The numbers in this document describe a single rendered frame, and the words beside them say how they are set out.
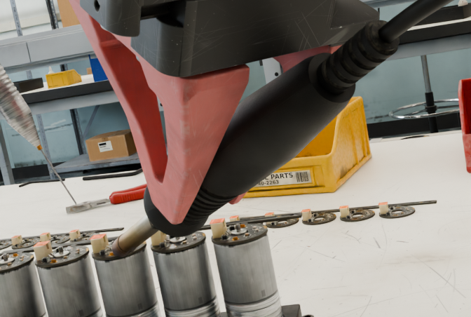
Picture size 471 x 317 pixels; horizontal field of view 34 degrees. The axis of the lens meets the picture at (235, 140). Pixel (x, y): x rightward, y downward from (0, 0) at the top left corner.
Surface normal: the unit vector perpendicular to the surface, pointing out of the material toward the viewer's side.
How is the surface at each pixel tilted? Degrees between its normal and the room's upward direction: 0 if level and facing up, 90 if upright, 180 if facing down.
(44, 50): 90
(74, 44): 90
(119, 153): 88
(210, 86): 120
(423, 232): 0
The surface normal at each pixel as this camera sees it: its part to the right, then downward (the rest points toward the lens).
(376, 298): -0.18, -0.97
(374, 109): -0.32, 0.22
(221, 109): 0.49, 0.77
